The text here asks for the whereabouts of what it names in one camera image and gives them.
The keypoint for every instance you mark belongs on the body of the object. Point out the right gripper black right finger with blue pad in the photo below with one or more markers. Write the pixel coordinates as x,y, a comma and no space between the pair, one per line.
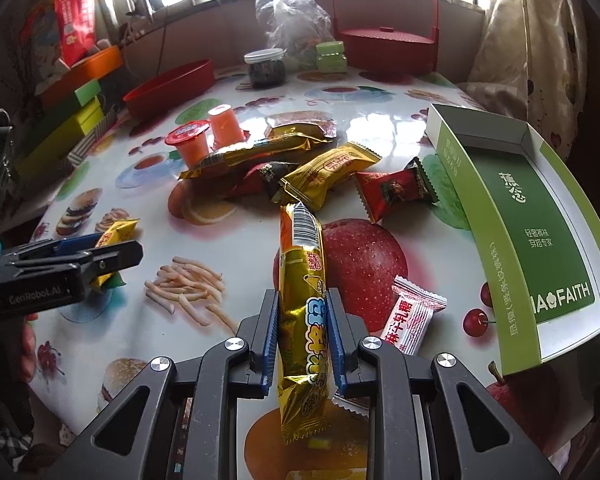
426,415

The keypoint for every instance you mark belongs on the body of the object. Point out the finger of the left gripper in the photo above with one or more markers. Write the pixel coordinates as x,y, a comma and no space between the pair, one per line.
57,248

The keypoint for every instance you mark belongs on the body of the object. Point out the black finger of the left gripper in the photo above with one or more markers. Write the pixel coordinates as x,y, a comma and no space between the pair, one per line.
104,260

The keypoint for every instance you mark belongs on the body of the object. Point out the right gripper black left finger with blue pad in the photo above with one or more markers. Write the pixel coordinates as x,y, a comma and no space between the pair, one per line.
178,419

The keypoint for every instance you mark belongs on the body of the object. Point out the long gold snack bar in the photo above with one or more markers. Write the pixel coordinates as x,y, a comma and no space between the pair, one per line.
227,159
302,327

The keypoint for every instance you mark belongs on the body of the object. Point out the red lid jelly cup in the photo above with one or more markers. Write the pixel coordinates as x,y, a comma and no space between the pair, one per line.
190,140

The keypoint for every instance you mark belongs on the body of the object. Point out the person's left hand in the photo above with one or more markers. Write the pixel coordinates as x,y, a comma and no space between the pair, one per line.
19,332

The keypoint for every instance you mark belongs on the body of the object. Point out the white red candy wrapper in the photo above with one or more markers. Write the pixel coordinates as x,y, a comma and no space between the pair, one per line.
411,315

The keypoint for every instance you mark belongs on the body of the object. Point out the green yellow stacked boxes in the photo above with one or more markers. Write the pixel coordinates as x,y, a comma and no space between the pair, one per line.
64,126

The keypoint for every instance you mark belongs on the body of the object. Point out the overturned pink jelly cup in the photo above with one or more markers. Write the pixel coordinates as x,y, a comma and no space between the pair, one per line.
225,126

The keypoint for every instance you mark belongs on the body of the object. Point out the red dark candy packet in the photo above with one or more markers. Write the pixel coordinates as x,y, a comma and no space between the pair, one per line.
262,179

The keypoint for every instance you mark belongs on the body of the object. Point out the red oval tray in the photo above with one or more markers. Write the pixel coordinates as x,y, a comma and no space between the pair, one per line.
170,89

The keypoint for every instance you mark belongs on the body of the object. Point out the orange box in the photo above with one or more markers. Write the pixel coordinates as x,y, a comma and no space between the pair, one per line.
96,66

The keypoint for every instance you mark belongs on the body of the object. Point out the yellow pastry packet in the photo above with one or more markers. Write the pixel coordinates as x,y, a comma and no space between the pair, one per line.
310,182

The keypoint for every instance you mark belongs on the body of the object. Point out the green white cardboard box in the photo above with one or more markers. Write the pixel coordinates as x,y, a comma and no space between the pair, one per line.
537,234

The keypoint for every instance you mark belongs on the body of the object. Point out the red brown candy wrapper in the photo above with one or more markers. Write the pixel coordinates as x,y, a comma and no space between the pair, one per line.
381,192

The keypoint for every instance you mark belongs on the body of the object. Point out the dark jar white lid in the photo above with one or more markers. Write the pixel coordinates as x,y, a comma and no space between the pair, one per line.
266,67

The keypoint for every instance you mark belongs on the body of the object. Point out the red snack bag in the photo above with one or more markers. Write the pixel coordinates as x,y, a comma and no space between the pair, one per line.
76,27

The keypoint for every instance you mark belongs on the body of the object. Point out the green glass jar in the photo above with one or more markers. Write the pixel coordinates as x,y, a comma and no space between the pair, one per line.
330,57

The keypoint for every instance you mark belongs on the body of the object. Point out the clear plastic bag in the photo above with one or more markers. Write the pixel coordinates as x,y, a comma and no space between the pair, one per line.
296,27

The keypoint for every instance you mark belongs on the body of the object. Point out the cream patterned curtain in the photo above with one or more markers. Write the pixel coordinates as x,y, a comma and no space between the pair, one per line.
532,64

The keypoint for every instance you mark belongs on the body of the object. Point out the red lidded basket with handle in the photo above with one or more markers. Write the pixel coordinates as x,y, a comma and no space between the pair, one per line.
384,49

